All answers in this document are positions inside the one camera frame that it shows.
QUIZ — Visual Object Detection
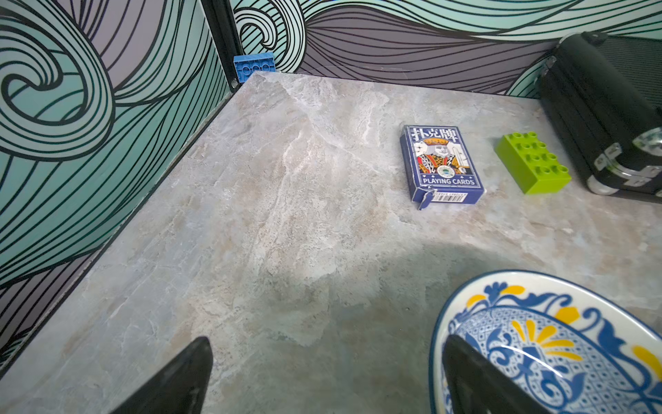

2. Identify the green toy brick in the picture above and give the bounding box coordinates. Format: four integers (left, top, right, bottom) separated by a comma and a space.
495, 131, 572, 195

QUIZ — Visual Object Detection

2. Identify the blue playing cards box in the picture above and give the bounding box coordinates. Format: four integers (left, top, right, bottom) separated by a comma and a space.
400, 125, 485, 210

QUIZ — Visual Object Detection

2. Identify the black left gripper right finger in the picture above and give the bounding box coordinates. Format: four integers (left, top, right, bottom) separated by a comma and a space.
442, 335, 548, 414

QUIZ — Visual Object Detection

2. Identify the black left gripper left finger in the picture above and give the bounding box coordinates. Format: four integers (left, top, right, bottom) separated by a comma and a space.
112, 336, 213, 414

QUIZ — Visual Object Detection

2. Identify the blue toy brick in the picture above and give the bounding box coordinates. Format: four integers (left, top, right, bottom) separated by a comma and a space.
234, 52, 276, 84

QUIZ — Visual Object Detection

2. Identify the black hard case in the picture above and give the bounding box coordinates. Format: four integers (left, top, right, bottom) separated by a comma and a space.
537, 32, 661, 204

